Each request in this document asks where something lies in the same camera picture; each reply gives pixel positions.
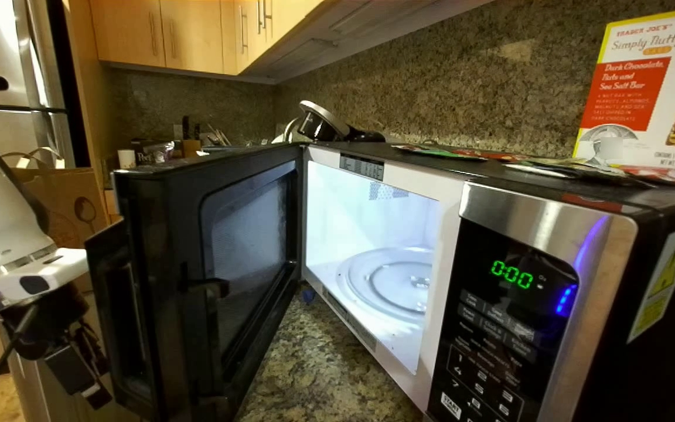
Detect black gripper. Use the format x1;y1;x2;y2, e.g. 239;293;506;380
5;288;112;410

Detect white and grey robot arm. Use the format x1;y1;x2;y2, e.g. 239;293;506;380
0;158;110;409

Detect stainless steel microwave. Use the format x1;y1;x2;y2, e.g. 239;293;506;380
86;143;675;422

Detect stainless steel refrigerator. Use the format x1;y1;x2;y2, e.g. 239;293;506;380
0;0;89;169

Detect light wood upper cabinets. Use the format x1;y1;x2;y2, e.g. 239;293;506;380
89;0;326;75

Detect black coffee maker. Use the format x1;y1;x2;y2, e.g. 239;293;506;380
276;100;385;143

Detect yellow and red food box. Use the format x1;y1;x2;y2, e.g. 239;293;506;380
571;12;675;169

